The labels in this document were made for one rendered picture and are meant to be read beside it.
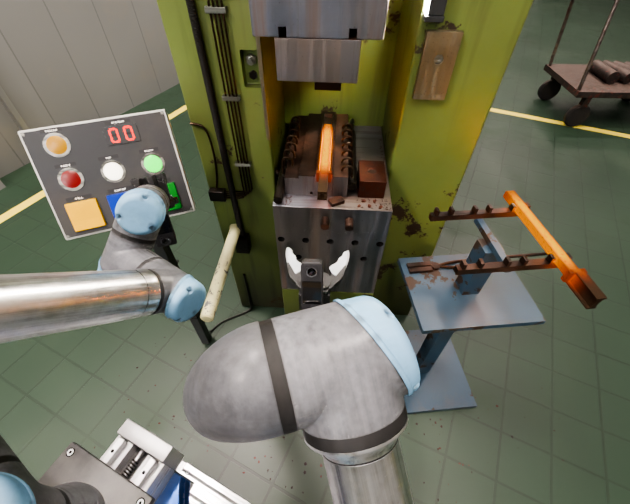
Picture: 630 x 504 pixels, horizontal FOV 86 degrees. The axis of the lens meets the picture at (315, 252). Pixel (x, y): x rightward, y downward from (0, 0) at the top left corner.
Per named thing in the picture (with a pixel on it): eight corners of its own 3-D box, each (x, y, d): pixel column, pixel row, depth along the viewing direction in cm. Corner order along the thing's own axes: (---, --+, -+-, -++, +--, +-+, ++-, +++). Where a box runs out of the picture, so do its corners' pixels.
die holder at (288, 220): (373, 293, 138) (392, 211, 105) (281, 288, 139) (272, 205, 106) (368, 205, 175) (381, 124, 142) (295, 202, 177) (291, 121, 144)
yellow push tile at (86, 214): (105, 225, 91) (95, 198, 88) (75, 232, 89) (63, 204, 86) (107, 224, 92) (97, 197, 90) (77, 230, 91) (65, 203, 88)
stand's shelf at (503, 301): (543, 324, 108) (546, 321, 106) (421, 334, 105) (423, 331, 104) (500, 254, 128) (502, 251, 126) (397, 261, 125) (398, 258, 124)
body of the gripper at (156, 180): (166, 171, 81) (161, 174, 70) (177, 206, 84) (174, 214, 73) (132, 178, 79) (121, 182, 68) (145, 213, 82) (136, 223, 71)
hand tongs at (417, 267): (561, 252, 126) (562, 249, 125) (567, 260, 123) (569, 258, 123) (406, 265, 122) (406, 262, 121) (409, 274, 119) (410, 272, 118)
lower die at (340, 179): (346, 197, 109) (348, 175, 103) (285, 194, 110) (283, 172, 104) (346, 132, 138) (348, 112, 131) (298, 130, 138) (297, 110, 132)
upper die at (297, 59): (357, 83, 83) (361, 40, 76) (277, 81, 84) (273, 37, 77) (354, 32, 111) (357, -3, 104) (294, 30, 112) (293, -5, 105)
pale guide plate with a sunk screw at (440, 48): (444, 100, 96) (464, 32, 84) (412, 99, 97) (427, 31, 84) (442, 97, 98) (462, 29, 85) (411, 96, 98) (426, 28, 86)
